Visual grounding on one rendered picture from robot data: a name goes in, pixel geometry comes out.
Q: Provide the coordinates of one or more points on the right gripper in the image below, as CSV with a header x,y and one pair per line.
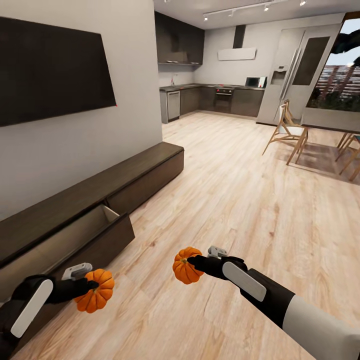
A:
x,y
202,263

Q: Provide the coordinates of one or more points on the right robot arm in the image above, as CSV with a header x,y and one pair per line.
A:
x,y
323,335

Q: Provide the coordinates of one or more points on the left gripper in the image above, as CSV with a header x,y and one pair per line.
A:
x,y
77,288

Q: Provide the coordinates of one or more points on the microwave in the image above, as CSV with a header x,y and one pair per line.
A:
x,y
256,81

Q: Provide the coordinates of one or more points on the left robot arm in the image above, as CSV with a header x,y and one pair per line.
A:
x,y
29,297

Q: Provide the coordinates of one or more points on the oven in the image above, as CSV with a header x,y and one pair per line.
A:
x,y
223,98

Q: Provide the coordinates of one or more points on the pumpkin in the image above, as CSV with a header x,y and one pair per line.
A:
x,y
96,298
183,270

